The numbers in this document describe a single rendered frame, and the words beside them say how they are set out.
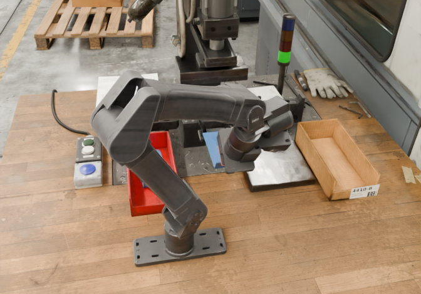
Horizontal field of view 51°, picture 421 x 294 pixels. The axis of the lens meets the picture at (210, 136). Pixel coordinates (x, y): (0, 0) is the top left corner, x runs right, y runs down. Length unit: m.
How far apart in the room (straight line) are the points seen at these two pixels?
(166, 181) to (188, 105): 0.16
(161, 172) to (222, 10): 0.46
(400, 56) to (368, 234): 0.68
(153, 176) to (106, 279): 0.28
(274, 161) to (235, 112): 0.43
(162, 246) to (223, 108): 0.36
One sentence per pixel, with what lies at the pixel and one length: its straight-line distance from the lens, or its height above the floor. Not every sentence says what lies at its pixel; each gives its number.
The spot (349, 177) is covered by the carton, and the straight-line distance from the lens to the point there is 1.21.
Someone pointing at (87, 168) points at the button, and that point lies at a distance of 1.16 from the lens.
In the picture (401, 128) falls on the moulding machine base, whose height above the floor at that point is 0.88.
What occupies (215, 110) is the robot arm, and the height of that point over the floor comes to 1.25.
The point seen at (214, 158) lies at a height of 0.99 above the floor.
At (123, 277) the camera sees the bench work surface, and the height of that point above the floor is 0.90.
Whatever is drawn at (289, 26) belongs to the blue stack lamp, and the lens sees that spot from 1.35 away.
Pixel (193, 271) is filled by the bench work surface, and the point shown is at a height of 0.90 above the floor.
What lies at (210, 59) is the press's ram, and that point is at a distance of 1.10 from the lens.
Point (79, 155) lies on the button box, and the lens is 1.22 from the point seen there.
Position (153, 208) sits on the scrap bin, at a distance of 1.05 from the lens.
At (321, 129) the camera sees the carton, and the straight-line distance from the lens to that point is 1.31.
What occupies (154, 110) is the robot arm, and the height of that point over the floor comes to 1.30.
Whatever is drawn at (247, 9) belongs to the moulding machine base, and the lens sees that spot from 4.40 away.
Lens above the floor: 1.67
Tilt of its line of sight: 36 degrees down
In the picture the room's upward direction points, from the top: 1 degrees clockwise
